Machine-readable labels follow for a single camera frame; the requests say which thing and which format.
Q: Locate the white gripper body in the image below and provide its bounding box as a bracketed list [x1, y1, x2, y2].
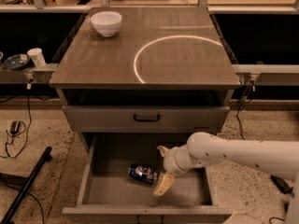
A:
[164, 146, 189, 176]

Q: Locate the blue pepsi can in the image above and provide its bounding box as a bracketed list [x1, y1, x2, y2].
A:
[128, 163, 157, 185]

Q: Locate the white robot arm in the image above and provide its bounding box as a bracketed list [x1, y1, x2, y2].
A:
[153, 132, 299, 224]

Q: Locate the open middle drawer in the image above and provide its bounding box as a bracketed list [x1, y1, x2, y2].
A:
[63, 133, 232, 224]

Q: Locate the grey drawer cabinet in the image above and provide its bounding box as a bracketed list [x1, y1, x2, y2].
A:
[49, 6, 242, 224]

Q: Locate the closed top drawer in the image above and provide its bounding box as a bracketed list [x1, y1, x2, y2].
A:
[63, 105, 230, 133]

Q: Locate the black right power adapter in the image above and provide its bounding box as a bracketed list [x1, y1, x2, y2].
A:
[270, 175, 292, 194]

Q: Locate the black power adapter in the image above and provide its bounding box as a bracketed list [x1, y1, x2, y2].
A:
[270, 175, 292, 194]
[9, 120, 20, 134]

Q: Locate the black tripod leg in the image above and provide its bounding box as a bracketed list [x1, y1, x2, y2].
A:
[1, 147, 52, 224]

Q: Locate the grey right side shelf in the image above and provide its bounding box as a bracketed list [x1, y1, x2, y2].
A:
[233, 64, 299, 86]

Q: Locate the grey shelf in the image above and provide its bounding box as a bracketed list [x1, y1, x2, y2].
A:
[233, 64, 299, 86]
[0, 63, 58, 85]

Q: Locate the white ceramic bowl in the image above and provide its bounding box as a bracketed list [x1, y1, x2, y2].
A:
[91, 11, 122, 37]

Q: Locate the grey left side shelf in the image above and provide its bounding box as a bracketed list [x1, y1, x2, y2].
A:
[0, 63, 58, 85]

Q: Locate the black left power adapter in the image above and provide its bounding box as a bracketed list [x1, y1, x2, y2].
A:
[9, 120, 20, 134]

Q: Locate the white paper cup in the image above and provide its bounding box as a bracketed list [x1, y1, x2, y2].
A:
[27, 48, 46, 67]

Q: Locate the dark blue plate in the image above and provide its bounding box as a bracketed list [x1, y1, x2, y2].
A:
[4, 54, 30, 70]

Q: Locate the black drawer handle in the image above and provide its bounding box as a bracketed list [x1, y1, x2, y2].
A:
[133, 114, 161, 122]

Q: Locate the black right floor cable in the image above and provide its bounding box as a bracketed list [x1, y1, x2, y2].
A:
[235, 84, 254, 141]

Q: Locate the black floor cable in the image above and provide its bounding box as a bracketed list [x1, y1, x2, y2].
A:
[235, 84, 254, 141]
[0, 83, 33, 160]

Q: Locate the black left floor cable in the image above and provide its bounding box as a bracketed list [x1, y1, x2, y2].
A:
[0, 83, 33, 160]

